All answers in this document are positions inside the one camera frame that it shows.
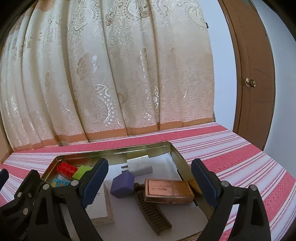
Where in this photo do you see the brown wooden door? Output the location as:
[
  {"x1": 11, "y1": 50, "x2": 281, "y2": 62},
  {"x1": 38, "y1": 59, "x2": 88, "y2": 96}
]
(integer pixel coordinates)
[{"x1": 219, "y1": 1, "x2": 275, "y2": 150}]

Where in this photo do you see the green toy brick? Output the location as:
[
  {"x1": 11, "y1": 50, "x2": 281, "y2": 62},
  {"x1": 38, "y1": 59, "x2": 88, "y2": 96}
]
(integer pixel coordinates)
[{"x1": 72, "y1": 165, "x2": 92, "y2": 180}]

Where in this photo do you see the brown wooden comb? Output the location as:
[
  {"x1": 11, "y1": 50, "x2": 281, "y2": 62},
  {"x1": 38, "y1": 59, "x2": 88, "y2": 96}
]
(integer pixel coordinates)
[{"x1": 133, "y1": 183, "x2": 172, "y2": 235}]

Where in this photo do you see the white rectangular box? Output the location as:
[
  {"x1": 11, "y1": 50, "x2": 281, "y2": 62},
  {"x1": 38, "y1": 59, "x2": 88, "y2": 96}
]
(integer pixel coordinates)
[{"x1": 86, "y1": 183, "x2": 115, "y2": 226}]

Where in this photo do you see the brass door knob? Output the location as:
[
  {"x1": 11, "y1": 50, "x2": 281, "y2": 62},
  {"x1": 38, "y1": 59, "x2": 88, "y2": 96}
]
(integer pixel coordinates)
[{"x1": 241, "y1": 77, "x2": 256, "y2": 88}]

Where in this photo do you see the cream floral curtain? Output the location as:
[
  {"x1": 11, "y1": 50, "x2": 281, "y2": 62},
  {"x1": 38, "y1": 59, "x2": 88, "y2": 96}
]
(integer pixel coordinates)
[{"x1": 1, "y1": 1, "x2": 214, "y2": 151}]

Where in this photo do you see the white charger cube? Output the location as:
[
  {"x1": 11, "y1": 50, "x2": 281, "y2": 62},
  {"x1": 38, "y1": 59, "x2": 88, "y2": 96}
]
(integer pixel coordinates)
[{"x1": 121, "y1": 155, "x2": 153, "y2": 177}]

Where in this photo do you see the gold metal tin tray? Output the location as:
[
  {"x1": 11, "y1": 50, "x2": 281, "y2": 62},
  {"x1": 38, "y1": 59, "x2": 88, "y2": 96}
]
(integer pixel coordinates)
[{"x1": 42, "y1": 142, "x2": 213, "y2": 240}]

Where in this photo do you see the red toy brick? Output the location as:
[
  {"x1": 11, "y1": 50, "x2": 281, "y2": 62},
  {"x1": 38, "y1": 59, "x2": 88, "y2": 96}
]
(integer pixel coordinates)
[{"x1": 57, "y1": 162, "x2": 78, "y2": 181}]

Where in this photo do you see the teal printed toy brick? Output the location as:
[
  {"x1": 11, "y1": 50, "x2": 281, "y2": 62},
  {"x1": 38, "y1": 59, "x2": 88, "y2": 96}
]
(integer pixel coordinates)
[{"x1": 51, "y1": 178, "x2": 70, "y2": 188}]

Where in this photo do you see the purple cube block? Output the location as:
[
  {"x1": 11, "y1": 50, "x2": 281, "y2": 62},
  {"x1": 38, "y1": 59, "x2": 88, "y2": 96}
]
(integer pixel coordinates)
[{"x1": 110, "y1": 171, "x2": 134, "y2": 198}]

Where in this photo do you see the pink striped tablecloth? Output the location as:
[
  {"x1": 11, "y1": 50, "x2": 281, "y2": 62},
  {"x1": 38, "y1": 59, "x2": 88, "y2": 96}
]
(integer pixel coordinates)
[{"x1": 1, "y1": 123, "x2": 295, "y2": 240}]

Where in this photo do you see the copper brown box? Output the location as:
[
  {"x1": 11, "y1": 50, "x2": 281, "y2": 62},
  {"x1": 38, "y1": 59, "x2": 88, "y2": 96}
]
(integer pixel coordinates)
[{"x1": 144, "y1": 178, "x2": 195, "y2": 204}]

